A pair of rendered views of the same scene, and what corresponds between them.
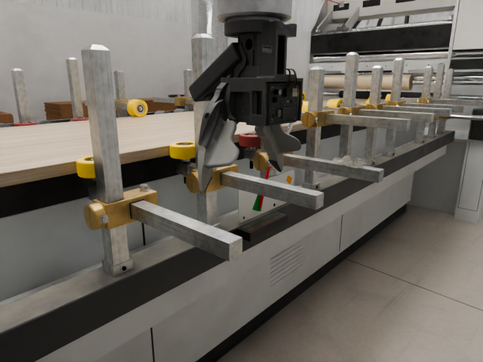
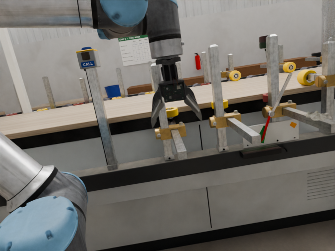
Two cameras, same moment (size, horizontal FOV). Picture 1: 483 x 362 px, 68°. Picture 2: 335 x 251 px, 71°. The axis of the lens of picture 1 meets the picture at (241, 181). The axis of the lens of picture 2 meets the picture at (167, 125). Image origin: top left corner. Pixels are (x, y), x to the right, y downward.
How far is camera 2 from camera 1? 0.50 m
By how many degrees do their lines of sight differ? 45
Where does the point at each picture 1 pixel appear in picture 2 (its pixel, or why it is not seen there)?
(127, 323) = (175, 184)
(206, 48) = (213, 52)
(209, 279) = (225, 176)
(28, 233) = (148, 138)
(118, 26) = (275, 11)
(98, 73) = (154, 75)
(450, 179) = not seen: outside the picture
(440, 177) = not seen: outside the picture
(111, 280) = (163, 162)
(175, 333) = (223, 204)
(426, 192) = not seen: outside the picture
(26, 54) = (219, 41)
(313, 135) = (325, 92)
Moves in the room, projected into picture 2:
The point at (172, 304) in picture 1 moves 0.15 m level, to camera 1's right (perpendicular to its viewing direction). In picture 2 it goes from (200, 182) to (228, 191)
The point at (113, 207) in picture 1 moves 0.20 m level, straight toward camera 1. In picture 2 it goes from (162, 131) to (139, 148)
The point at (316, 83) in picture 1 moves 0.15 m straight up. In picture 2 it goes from (326, 54) to (327, 16)
